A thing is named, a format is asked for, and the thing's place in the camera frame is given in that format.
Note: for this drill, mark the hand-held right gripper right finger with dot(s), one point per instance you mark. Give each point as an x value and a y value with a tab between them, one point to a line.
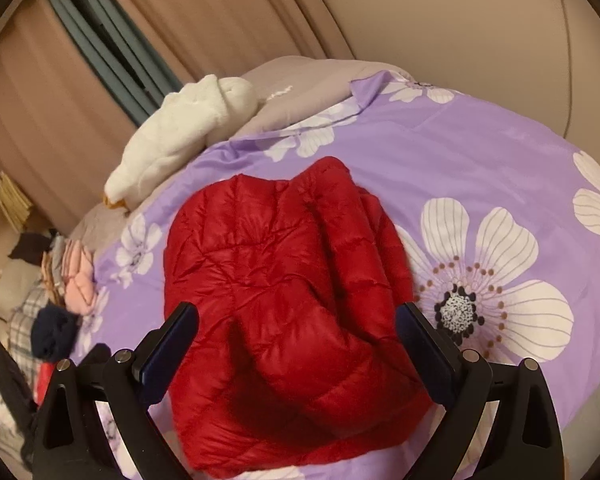
425	355

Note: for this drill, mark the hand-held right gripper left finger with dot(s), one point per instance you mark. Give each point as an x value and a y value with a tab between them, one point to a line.
170	355

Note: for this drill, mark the red puffer jacket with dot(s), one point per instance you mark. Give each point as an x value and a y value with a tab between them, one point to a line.
280	285

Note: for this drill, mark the pink folded garment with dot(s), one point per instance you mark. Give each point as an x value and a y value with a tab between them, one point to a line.
80	280

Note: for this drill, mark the navy garment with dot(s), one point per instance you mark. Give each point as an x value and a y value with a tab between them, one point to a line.
55	332

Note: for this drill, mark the plaid cloth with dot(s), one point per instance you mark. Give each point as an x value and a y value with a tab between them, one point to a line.
25	320

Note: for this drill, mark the dark cloth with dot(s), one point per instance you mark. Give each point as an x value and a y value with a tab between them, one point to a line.
10	385

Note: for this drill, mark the black garment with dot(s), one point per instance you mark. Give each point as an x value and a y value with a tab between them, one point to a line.
32	246

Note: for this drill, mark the pale floral pillow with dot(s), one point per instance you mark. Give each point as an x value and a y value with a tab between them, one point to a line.
5	285

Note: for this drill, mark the purple floral bed sheet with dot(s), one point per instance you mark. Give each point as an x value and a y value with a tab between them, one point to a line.
405	150

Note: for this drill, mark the yellowish woven item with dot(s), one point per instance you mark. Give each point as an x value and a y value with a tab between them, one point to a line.
12	200

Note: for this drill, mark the white plush goose toy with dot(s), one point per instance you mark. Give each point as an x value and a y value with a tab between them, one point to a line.
180	125

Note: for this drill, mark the beige curtain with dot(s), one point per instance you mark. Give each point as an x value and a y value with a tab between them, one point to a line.
45	125
220	15

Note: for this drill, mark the grey pillow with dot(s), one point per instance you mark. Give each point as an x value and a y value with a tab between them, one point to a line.
305	80

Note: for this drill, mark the teal curtain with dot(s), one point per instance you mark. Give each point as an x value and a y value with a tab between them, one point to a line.
110	50

